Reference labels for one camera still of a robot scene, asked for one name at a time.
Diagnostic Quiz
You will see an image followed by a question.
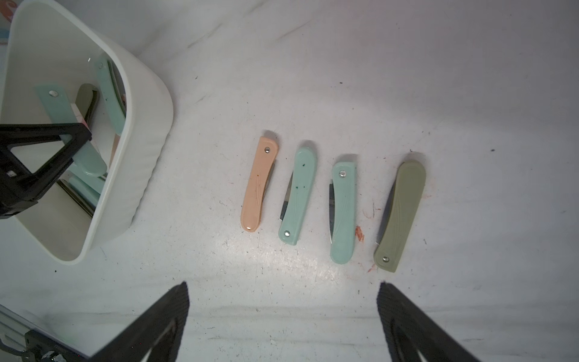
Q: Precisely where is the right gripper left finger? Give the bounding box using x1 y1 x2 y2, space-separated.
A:
90 282 189 361

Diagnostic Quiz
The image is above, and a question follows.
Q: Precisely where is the mint knife top in box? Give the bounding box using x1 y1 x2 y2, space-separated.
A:
94 54 126 135

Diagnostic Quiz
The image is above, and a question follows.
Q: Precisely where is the mint folding fruit knife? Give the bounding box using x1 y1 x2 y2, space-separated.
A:
329 161 357 265
278 146 318 246

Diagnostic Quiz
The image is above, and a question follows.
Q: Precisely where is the olive green folding fruit knife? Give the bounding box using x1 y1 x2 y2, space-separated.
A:
373 160 426 273

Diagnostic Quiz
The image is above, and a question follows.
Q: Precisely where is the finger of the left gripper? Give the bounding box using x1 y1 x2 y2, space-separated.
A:
1 124 74 219

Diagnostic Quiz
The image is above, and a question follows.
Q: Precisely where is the peach folding fruit knife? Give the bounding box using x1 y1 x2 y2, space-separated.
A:
241 137 279 232

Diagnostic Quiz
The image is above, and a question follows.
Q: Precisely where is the mint knife in box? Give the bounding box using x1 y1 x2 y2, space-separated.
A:
94 54 126 135
34 84 107 176

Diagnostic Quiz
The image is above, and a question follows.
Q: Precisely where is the aluminium mounting rail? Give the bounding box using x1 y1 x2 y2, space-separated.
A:
1 306 89 362

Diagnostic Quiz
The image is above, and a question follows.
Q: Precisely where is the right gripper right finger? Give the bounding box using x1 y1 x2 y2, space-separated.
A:
376 282 478 361

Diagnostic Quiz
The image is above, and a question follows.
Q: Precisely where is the white plastic storage box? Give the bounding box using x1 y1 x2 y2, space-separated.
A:
1 1 173 265

